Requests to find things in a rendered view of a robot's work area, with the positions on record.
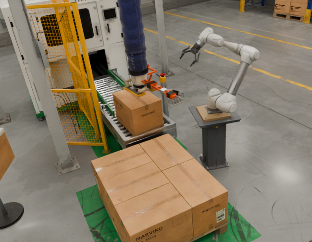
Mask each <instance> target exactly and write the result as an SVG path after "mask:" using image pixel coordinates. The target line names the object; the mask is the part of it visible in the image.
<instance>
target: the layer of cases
mask: <svg viewBox="0 0 312 242"><path fill-rule="evenodd" d="M91 164H92V168H93V172H94V175H95V179H96V183H97V187H98V189H99V191H100V193H101V196H102V198H103V200H104V202H105V204H106V206H107V208H108V210H109V212H110V214H111V216H112V218H113V220H114V222H115V224H116V226H117V228H118V230H119V232H120V234H121V236H122V238H123V240H124V242H186V241H188V240H190V239H192V238H193V237H196V236H198V235H200V234H202V233H204V232H206V231H208V230H210V229H212V228H214V227H216V226H218V225H220V224H222V223H224V222H226V221H227V215H228V190H227V189H226V188H225V187H223V186H222V185H221V184H220V183H219V182H218V181H217V180H216V179H215V178H214V177H213V176H212V175H211V174H210V173H209V172H208V171H207V170H206V169H205V168H204V167H203V166H202V165H201V164H200V163H199V162H198V161H196V160H195V159H194V158H193V157H192V156H191V155H190V154H189V153H188V152H187V151H186V150H185V149H184V148H183V147H182V146H181V145H180V144H179V143H178V142H177V141H176V140H175V139H174V138H173V137H172V136H171V135H170V134H168V133H167V134H165V135H162V136H159V137H156V138H153V139H151V140H148V141H145V142H143V143H140V144H137V145H134V146H131V147H128V148H126V149H123V150H120V151H117V152H114V153H111V154H109V155H106V156H103V157H100V158H98V159H95V160H92V161H91Z"/></svg>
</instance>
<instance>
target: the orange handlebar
mask: <svg viewBox="0 0 312 242"><path fill-rule="evenodd" d="M148 68H149V70H152V72H149V73H147V75H150V74H153V73H156V72H157V70H155V69H153V68H150V67H148ZM141 82H143V83H145V84H146V83H147V82H145V81H143V80H142V81H141ZM152 88H154V89H155V90H158V91H159V89H161V88H162V87H161V86H160V85H155V86H152ZM172 97H176V94H175V95H173V96H172Z"/></svg>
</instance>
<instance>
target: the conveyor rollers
mask: <svg viewBox="0 0 312 242"><path fill-rule="evenodd" d="M94 83H95V88H96V90H97V91H98V92H99V93H100V95H101V96H102V97H103V98H104V99H105V100H106V102H107V103H108V104H109V105H110V106H111V108H112V109H113V110H114V113H115V116H113V115H112V114H111V113H110V112H109V111H108V110H107V108H106V107H105V106H103V107H104V110H105V111H106V112H107V113H108V115H109V116H110V117H111V119H112V120H113V121H114V123H115V124H116V125H117V126H118V128H119V129H120V130H121V131H122V133H123V134H124V135H125V137H126V138H130V137H133V135H132V134H131V133H130V131H129V130H128V129H126V128H125V127H124V126H123V125H122V124H121V123H120V122H119V121H118V120H117V117H116V112H115V106H114V101H113V96H112V93H114V92H117V91H120V90H124V89H123V88H122V87H121V86H120V85H119V84H118V83H117V82H116V81H115V80H114V79H113V78H112V77H111V76H109V77H105V78H101V79H98V80H94ZM98 101H99V103H100V105H103V103H102V102H101V101H100V99H99V98H98ZM163 123H164V126H165V125H168V124H167V123H165V121H163Z"/></svg>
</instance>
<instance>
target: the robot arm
mask: <svg viewBox="0 0 312 242"><path fill-rule="evenodd" d="M205 43H209V44H210V45H212V46H214V47H221V46H223V47H226V48H227V49H229V50H230V51H231V52H233V53H235V54H237V55H239V56H241V62H240V64H239V67H238V69H237V71H236V73H235V75H234V78H233V80H232V82H231V84H230V86H229V89H228V91H227V92H225V93H224V94H223V95H222V94H221V92H220V91H219V90H218V89H216V88H213V89H211V90H210V91H209V92H208V94H207V106H205V109H206V110H207V112H208V114H215V113H222V112H227V113H232V112H234V111H235V110H236V108H237V104H236V96H235V95H236V93H237V91H238V88H239V86H240V84H241V82H242V80H243V78H244V76H245V73H246V71H247V69H248V67H249V65H250V64H252V63H253V62H254V61H256V60H257V59H258V58H259V56H260V53H259V51H258V50H257V49H256V48H254V47H251V46H247V45H242V44H238V43H231V42H227V41H224V39H223V38H222V37H221V36H219V35H216V34H214V33H213V29H212V28H210V27H207V28H205V29H204V30H203V31H202V33H201V34H200V36H199V38H198V39H197V41H196V42H195V44H194V46H193V47H191V46H189V47H188V48H186V49H184V50H182V52H183V53H182V54H181V57H180V59H181V58H182V57H183V55H184V53H188V52H191V53H193V54H195V60H194V61H193V62H192V64H191V65H190V67H191V66H192V65H193V64H195V62H198V60H199V56H200V52H198V51H199V50H200V49H201V48H202V47H203V46H204V45H205ZM189 48H191V50H188V49H189ZM186 50H187V51H186ZM196 53H198V57H197V60H196Z"/></svg>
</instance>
